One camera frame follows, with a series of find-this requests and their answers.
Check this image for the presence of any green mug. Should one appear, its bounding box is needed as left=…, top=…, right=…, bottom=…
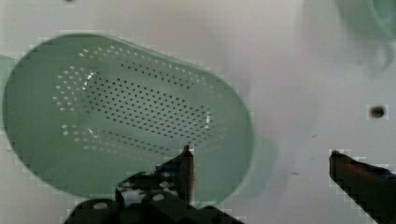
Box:
left=334, top=0, right=396, bottom=71

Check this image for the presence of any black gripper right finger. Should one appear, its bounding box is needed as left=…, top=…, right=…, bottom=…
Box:
left=329, top=150, right=396, bottom=224

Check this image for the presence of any green plastic strainer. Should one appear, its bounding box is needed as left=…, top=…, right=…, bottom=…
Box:
left=0, top=33, right=279, bottom=208

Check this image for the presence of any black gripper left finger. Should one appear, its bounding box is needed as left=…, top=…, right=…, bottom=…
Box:
left=64, top=145, right=244, bottom=224

